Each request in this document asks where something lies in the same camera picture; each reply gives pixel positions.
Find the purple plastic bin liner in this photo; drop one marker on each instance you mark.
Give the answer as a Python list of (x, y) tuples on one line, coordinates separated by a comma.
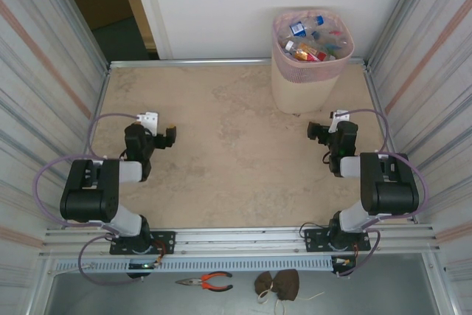
[(306, 73)]

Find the clear bottle dark blue label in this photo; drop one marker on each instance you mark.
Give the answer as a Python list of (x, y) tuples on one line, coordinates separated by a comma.
[(296, 28)]

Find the black controller board green light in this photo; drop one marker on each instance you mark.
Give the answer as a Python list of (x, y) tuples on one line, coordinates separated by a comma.
[(142, 265)]

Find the beige plastic waste bin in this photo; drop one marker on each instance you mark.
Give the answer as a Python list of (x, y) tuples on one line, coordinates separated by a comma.
[(302, 97)]

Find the aluminium table edge rail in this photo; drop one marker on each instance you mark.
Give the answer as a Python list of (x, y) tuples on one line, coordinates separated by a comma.
[(184, 62)]

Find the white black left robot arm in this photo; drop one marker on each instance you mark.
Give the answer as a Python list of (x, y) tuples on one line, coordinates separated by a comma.
[(88, 197)]

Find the brown cloth pouch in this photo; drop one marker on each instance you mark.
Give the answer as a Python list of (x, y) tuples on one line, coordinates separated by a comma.
[(264, 282), (287, 283)]

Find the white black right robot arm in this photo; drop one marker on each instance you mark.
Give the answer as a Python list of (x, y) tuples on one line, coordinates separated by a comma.
[(391, 189)]

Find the wide aluminium mounting rail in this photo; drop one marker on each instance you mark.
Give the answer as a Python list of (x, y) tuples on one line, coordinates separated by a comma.
[(239, 241)]

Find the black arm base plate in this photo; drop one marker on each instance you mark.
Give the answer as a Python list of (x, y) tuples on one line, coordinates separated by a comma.
[(315, 237), (166, 243)]

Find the translucent striped enclosure panel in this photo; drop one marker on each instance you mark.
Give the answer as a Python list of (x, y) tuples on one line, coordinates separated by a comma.
[(37, 71), (442, 34)]

